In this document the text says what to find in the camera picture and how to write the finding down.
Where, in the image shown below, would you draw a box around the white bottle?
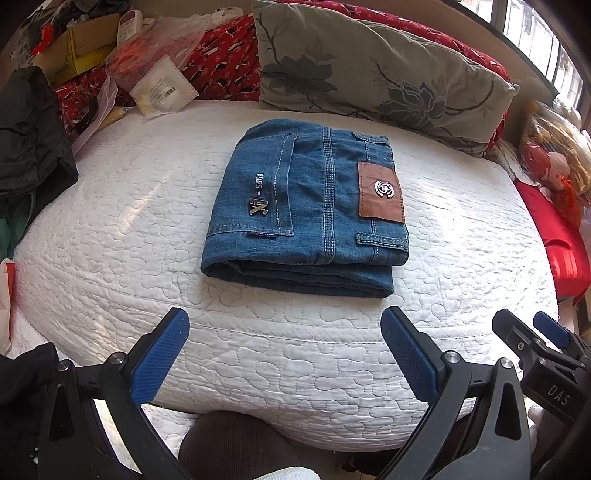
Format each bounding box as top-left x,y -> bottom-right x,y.
117,10 -> 145,45

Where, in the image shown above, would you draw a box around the black cloth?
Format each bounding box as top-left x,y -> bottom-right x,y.
0,66 -> 80,200

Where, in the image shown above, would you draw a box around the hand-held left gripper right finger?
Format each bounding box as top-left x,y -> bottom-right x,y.
381,305 -> 532,480

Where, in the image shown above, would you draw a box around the clear plastic bag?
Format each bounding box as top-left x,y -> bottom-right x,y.
105,18 -> 211,90

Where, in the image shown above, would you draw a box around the person's black garment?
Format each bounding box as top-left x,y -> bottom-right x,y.
0,343 -> 60,480

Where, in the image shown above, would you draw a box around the white paper packet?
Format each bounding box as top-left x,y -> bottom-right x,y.
128,54 -> 200,120

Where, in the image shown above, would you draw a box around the blue denim pants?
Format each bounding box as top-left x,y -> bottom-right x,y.
200,119 -> 411,298

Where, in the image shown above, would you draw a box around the white quilted bed cover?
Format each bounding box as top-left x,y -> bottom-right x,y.
9,99 -> 560,459

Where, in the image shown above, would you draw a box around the blonde doll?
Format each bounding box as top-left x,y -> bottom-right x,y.
519,102 -> 591,228

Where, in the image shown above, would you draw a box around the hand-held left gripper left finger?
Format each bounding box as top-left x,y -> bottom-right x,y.
39,307 -> 191,480

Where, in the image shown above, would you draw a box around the red satin pillow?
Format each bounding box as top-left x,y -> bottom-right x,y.
514,180 -> 591,306

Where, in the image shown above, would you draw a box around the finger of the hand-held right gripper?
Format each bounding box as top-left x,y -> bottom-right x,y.
492,309 -> 546,366
533,311 -> 588,361

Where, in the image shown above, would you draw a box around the cardboard box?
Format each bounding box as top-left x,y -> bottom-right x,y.
34,13 -> 123,87

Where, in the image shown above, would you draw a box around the green cloth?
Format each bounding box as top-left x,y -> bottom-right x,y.
0,193 -> 38,260

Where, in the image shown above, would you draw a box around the red patterned blanket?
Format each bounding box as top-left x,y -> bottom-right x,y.
55,0 -> 513,146

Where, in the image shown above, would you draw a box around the window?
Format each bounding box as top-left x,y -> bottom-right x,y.
493,0 -> 583,95

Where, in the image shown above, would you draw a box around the grey floral pillow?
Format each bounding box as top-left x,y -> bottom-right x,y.
252,0 -> 520,158

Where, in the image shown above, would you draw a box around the clear zip bag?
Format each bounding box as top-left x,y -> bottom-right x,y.
71,76 -> 122,154

